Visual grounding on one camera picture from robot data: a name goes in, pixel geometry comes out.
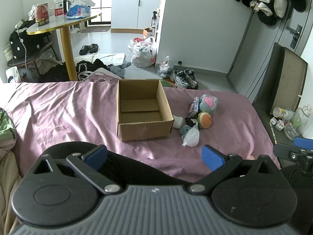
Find clear plastic bag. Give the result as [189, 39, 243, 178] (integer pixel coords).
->
[182, 126, 200, 147]

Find hamburger plush toy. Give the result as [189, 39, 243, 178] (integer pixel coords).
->
[197, 112, 212, 129]

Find grey blue small pouch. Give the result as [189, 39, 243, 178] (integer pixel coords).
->
[180, 125, 192, 139]

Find black heart fabric pouch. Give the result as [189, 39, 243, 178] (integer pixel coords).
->
[185, 117, 198, 127]

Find white tissue bag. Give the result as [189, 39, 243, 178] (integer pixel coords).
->
[173, 115, 186, 129]

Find grey pink plush toy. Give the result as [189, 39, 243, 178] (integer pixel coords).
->
[199, 94, 218, 116]

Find blue planet tissue pack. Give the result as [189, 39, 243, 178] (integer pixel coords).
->
[188, 97, 200, 118]

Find white pill bottle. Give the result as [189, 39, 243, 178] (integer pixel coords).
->
[273, 107, 294, 121]

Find pink bed sheet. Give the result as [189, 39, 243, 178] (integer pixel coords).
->
[1, 82, 278, 182]

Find brown folded board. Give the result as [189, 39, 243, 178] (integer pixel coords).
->
[253, 42, 308, 115]

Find brown cardboard box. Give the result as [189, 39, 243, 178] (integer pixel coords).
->
[116, 79, 174, 142]

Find white black sneaker right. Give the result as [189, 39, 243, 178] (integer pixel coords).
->
[184, 69, 198, 90]

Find white black sneaker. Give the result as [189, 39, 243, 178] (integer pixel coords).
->
[184, 69, 198, 90]
[170, 69, 189, 89]

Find green patterned blanket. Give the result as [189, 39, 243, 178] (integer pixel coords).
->
[0, 108, 17, 152]

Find pink bear cushion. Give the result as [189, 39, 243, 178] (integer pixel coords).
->
[78, 68, 121, 83]

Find white black sneaker left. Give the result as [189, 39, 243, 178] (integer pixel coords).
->
[170, 69, 189, 89]

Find green cartoon leaf rug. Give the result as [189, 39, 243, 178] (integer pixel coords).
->
[161, 79, 176, 88]

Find black clothes pile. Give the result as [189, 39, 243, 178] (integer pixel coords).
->
[51, 59, 111, 82]

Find small grey plastic bag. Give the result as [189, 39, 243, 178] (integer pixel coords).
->
[156, 56, 174, 79]

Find black slippers pair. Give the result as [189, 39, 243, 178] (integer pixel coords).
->
[79, 43, 99, 56]

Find white red shopping bag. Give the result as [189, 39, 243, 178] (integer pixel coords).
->
[128, 37, 157, 68]

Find black polka dot bag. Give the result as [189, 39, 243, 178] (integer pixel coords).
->
[9, 20, 50, 59]

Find round white gold table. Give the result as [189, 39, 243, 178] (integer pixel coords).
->
[27, 10, 102, 81]

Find red snack bag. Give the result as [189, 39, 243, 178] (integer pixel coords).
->
[34, 2, 49, 27]

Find blue white plastic bag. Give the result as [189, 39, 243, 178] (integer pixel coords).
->
[66, 0, 95, 20]

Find white kitchen cabinet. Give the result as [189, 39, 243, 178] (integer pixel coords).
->
[111, 0, 161, 33]

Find water bottle red label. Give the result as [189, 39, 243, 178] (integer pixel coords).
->
[54, 0, 64, 20]

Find black spray bottle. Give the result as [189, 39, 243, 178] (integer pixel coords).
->
[151, 11, 157, 29]

